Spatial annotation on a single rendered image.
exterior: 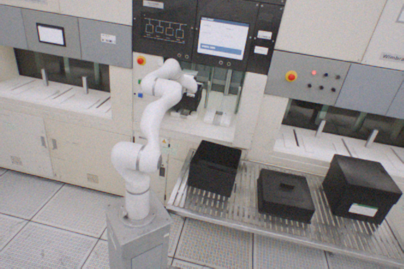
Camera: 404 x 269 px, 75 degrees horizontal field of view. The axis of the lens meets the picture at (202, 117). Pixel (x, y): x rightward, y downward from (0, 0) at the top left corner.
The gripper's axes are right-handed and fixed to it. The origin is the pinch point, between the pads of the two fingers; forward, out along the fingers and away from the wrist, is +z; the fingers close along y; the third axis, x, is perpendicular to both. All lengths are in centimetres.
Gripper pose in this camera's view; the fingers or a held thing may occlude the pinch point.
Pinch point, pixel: (189, 74)
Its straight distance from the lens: 206.9
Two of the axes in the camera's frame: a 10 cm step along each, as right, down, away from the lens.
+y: 9.8, 1.9, -1.1
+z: 1.9, -4.6, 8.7
